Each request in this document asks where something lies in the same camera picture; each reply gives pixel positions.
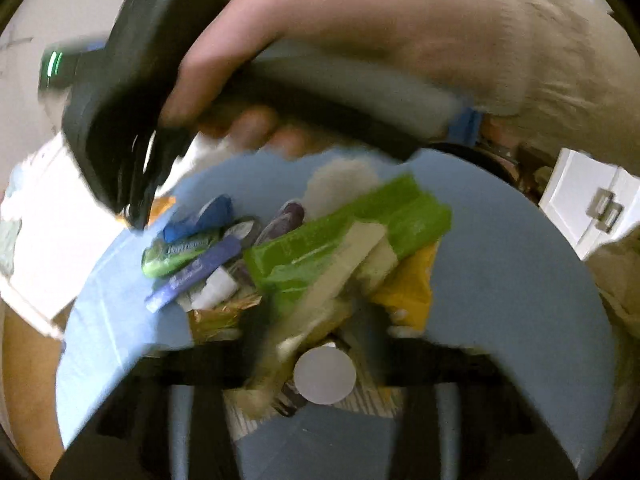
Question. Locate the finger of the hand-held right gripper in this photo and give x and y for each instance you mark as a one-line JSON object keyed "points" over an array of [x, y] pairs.
{"points": [[150, 185]]}

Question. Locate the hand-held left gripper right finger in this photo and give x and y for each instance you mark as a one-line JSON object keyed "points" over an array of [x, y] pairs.
{"points": [[395, 360]]}

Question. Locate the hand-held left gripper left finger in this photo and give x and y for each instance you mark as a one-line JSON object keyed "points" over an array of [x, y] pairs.
{"points": [[250, 360]]}

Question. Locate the beige card strip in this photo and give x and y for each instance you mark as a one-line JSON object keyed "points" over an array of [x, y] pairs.
{"points": [[340, 270]]}

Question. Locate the large green packet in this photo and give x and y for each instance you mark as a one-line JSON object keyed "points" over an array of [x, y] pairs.
{"points": [[310, 255]]}

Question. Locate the person's right forearm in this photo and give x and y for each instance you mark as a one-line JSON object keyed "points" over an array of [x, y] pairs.
{"points": [[560, 60]]}

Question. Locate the person's right hand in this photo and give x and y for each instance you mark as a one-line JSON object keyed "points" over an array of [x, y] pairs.
{"points": [[325, 10]]}

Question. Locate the orange packet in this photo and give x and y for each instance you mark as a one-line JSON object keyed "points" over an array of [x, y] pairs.
{"points": [[162, 207]]}

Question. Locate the gold wrapper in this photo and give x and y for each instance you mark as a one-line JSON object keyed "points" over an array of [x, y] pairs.
{"points": [[220, 317]]}

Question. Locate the blue wrapper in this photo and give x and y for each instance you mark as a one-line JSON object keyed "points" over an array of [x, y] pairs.
{"points": [[200, 220]]}

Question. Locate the yellow packet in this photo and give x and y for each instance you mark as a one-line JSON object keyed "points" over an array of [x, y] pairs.
{"points": [[405, 290]]}

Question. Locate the white round lid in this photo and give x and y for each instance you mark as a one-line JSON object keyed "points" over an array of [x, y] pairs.
{"points": [[325, 375]]}

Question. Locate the green tube packet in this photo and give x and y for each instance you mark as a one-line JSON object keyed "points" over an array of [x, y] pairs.
{"points": [[175, 257]]}

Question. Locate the purple sachet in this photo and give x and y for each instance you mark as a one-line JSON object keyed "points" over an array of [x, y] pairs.
{"points": [[195, 275]]}

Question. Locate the small silver sachet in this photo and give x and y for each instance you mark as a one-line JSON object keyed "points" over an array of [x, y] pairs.
{"points": [[240, 232]]}

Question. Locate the purple grey packet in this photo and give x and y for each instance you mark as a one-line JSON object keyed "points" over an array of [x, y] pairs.
{"points": [[287, 217]]}

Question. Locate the white crumpled tissue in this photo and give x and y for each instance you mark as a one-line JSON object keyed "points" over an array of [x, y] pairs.
{"points": [[340, 185]]}

